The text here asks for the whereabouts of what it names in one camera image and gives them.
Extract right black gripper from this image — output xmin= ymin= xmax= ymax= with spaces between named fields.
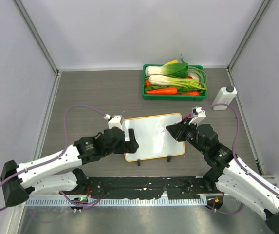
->
xmin=167 ymin=117 xmax=208 ymax=155

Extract small orange-framed whiteboard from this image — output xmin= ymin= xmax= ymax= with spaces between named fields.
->
xmin=124 ymin=113 xmax=186 ymax=162

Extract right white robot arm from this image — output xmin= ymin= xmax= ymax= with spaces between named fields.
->
xmin=166 ymin=121 xmax=279 ymax=234

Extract small orange carrot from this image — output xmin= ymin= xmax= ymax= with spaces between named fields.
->
xmin=185 ymin=91 xmax=199 ymax=96

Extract large orange carrot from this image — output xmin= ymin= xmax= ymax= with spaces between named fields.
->
xmin=146 ymin=87 xmax=178 ymax=95

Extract green plastic crate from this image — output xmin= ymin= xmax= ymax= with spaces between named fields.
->
xmin=142 ymin=64 xmax=208 ymax=101

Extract lower bok choy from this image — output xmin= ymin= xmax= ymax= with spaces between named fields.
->
xmin=147 ymin=75 xmax=206 ymax=90

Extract bok choy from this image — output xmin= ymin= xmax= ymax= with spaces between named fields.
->
xmin=145 ymin=63 xmax=189 ymax=78
xmin=147 ymin=75 xmax=206 ymax=90

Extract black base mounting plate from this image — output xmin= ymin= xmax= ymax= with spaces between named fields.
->
xmin=88 ymin=176 xmax=220 ymax=200

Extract green long beans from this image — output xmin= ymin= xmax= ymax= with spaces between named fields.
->
xmin=188 ymin=66 xmax=208 ymax=91

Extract white bottle grey cap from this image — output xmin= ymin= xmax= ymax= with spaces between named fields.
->
xmin=212 ymin=85 xmax=237 ymax=105

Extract upper bok choy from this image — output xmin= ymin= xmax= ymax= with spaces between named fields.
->
xmin=145 ymin=63 xmax=189 ymax=78

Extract yellow pepper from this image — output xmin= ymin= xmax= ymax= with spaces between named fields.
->
xmin=164 ymin=59 xmax=178 ymax=66

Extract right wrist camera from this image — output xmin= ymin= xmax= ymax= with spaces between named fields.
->
xmin=188 ymin=107 xmax=206 ymax=125

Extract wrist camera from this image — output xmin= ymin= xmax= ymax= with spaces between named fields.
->
xmin=103 ymin=114 xmax=124 ymax=130
xmin=188 ymin=107 xmax=206 ymax=125

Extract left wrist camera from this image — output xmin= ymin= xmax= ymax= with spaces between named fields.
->
xmin=103 ymin=114 xmax=124 ymax=130

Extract white slotted cable duct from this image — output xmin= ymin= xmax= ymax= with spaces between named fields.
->
xmin=25 ymin=196 xmax=207 ymax=207

